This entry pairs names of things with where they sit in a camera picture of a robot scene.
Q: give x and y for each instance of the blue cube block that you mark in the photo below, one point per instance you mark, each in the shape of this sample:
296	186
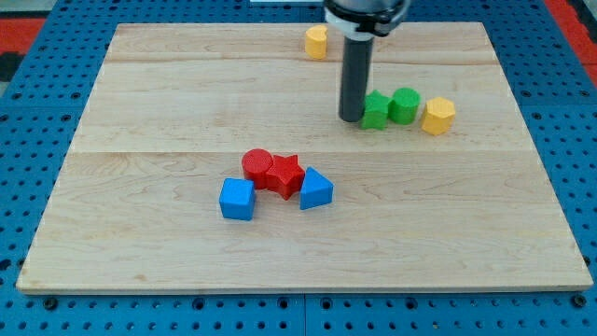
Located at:
237	199

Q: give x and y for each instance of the green cylinder block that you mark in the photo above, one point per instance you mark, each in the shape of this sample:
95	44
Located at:
404	106

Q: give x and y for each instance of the red star block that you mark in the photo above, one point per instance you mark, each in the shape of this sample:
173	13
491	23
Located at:
285	176

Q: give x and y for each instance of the yellow heart block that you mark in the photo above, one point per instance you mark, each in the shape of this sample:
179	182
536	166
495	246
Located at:
315	42

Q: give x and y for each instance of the blue triangle block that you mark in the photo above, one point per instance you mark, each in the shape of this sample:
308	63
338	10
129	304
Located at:
316	190

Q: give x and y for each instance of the green star block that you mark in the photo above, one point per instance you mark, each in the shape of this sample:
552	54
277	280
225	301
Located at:
375	112

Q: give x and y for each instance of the yellow hexagon block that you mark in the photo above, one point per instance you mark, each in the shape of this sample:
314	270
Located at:
438	115

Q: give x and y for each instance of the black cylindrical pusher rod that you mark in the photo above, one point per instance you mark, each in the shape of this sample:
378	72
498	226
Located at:
354	78

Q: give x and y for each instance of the red cylinder block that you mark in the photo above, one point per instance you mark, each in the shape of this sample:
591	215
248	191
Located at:
256	163

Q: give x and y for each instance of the wooden board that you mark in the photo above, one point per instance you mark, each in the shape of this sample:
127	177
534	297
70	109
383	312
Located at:
135	208

